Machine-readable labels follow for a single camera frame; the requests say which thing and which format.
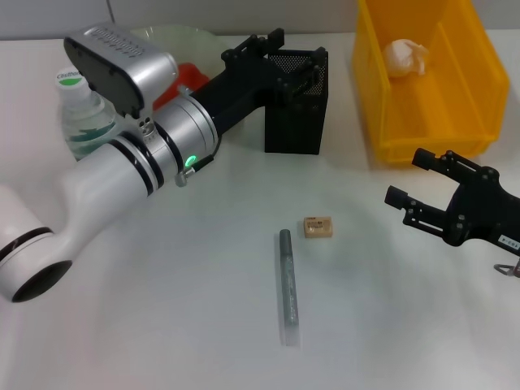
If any black mesh pen holder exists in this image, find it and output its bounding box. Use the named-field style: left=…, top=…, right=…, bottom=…
left=263, top=48, right=329, bottom=154

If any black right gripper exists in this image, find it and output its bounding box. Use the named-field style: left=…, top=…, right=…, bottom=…
left=383, top=147, right=520, bottom=256

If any grey marker pen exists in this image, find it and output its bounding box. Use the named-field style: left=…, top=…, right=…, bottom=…
left=278, top=228, right=303, bottom=348

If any beige eraser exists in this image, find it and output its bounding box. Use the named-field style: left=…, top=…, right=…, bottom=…
left=303, top=216, right=336, bottom=239

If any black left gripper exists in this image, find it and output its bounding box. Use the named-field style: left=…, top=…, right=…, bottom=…
left=189, top=27, right=329, bottom=134

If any white paper ball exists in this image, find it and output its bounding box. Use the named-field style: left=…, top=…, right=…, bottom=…
left=383, top=38, right=431, bottom=79

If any green glass fruit plate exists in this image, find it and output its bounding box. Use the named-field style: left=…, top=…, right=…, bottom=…
left=132, top=24, right=228, bottom=82

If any right gripper cable with plug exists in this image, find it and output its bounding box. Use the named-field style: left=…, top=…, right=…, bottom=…
left=493, top=259, right=520, bottom=280

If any yellow plastic bin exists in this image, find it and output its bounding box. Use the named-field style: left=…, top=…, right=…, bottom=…
left=351, top=0, right=511, bottom=169

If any left gripper cable with plug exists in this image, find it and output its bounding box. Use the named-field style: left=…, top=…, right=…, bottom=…
left=174, top=153, right=216, bottom=188

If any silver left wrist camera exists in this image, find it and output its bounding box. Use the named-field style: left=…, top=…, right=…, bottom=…
left=63, top=24, right=180, bottom=119

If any gripper cable with plug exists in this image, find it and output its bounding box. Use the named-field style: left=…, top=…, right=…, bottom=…
left=493, top=259, right=520, bottom=280
left=174, top=153, right=216, bottom=188

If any clear green-label water bottle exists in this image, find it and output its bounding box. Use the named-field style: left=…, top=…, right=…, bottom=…
left=54, top=68, right=121, bottom=163

